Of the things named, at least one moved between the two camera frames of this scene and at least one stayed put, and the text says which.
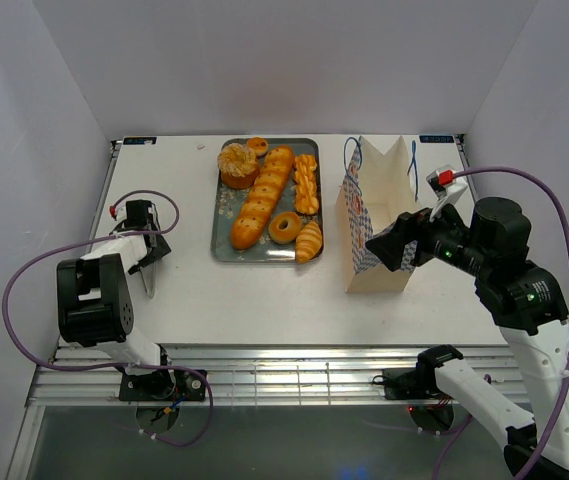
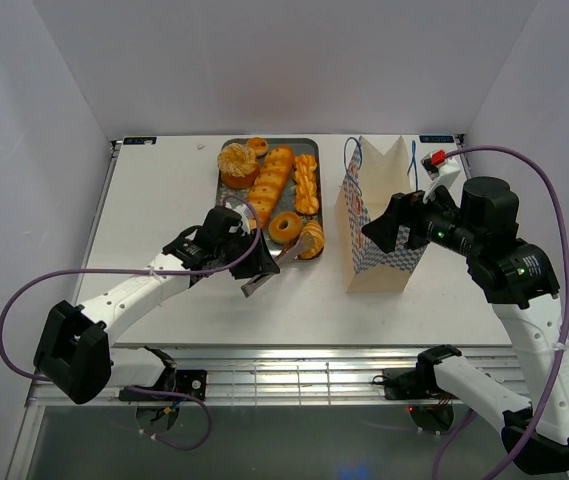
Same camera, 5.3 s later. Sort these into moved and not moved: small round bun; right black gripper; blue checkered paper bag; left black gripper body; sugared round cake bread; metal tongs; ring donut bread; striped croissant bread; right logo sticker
Moved: right black gripper; metal tongs; left black gripper body
Not moved: sugared round cake bread; striped croissant bread; ring donut bread; right logo sticker; blue checkered paper bag; small round bun
